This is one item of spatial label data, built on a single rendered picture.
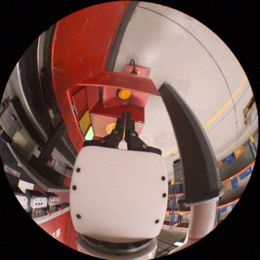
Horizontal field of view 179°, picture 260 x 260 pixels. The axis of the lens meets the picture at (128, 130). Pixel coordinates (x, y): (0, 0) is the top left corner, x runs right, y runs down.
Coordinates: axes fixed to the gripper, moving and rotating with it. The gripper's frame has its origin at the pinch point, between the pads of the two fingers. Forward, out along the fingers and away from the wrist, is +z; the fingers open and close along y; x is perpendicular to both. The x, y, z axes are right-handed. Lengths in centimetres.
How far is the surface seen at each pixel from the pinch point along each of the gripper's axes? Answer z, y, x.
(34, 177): -13.2, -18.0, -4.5
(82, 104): 4.8, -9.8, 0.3
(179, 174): 23, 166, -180
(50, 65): 10.0, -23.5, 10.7
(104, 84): 4.3, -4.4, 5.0
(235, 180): -108, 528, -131
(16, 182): -25, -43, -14
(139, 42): 85, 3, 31
